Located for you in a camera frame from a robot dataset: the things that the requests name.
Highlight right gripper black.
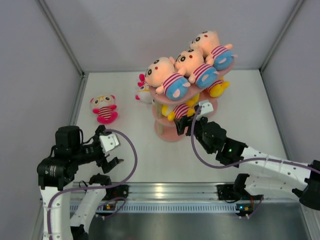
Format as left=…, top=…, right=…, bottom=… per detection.
left=174, top=112, right=214, bottom=154

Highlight yellow chick plush striped shirt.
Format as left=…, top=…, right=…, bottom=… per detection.
left=161, top=103, right=196, bottom=121

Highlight yellow bear striped shirt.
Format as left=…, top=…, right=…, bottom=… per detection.
left=204, top=77, right=230, bottom=98
left=185, top=93, right=200, bottom=107

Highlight white bird plush pink bow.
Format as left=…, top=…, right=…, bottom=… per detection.
left=135, top=73, right=155, bottom=105

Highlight peach doll blue pants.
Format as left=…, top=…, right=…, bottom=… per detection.
left=174, top=48, right=221, bottom=89
left=144, top=56, right=191, bottom=101
left=189, top=30, right=236, bottom=71

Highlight white panda plush pink limbs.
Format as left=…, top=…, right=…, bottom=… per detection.
left=90, top=94, right=118, bottom=125

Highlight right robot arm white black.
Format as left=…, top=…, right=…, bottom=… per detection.
left=174, top=116, right=320, bottom=210

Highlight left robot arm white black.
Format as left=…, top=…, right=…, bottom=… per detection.
left=37, top=125, right=122, bottom=240

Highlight pink three-tier shelf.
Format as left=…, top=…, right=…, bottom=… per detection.
left=150, top=61, right=237, bottom=143

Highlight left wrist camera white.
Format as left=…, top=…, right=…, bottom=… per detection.
left=99, top=133, right=120, bottom=153

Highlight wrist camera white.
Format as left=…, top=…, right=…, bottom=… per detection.
left=195, top=99, right=214, bottom=119
left=99, top=133, right=120, bottom=153

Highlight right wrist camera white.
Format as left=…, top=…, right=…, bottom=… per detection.
left=195, top=99, right=214, bottom=119

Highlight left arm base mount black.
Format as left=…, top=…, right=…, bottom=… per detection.
left=108, top=184, right=129, bottom=200

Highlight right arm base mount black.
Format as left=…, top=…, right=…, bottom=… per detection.
left=216, top=184, right=238, bottom=201

